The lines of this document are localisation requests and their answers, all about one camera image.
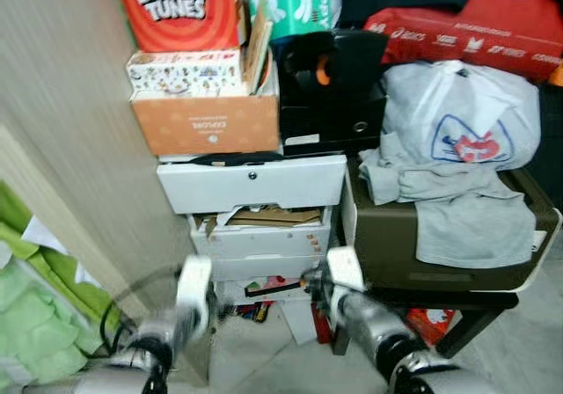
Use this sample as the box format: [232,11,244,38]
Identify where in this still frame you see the red printed bag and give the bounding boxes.
[362,0,563,84]

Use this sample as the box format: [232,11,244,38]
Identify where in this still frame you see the red Looney Tunes box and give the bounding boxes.
[113,0,241,54]

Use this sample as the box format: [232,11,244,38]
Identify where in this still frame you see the wooden wardrobe panel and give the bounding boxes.
[0,0,212,386]

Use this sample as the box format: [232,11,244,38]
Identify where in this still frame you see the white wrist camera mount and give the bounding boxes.
[174,253,216,338]
[325,246,367,296]

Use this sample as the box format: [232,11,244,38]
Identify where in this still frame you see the green diaper package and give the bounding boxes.
[246,0,342,41]

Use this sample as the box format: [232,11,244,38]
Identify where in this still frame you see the dark brown printer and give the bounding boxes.
[341,157,563,293]

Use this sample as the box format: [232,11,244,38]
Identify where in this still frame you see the grey cloth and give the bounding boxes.
[358,143,539,270]

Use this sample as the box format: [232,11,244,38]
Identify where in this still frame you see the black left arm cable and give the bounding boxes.
[97,265,190,360]

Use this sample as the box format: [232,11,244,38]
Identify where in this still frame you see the small red box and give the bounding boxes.
[405,307,458,347]

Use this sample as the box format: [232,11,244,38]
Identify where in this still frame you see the grey plastic bag with logo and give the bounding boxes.
[380,59,543,172]

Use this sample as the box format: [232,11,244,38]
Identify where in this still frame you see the black table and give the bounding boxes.
[333,284,522,360]

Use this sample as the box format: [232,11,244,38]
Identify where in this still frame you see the white patterned box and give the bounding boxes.
[126,48,249,99]

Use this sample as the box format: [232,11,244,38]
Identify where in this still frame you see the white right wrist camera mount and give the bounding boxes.
[325,246,367,296]

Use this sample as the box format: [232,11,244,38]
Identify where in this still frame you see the white drawer unit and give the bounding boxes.
[156,153,349,309]

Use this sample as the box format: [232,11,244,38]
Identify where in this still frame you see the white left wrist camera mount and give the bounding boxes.
[174,253,216,338]

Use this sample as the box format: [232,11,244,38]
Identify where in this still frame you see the orange cardboard box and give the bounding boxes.
[130,89,282,158]

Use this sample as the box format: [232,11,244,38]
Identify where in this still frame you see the olive green fabric bag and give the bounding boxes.
[0,179,117,325]

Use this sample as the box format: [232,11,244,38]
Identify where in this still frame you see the brown cardboard sheet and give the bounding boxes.
[204,204,324,230]

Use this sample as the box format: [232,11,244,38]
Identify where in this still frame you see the black file box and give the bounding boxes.
[274,28,389,158]

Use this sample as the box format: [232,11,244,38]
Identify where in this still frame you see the beige standing booklets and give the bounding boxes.
[241,14,276,96]

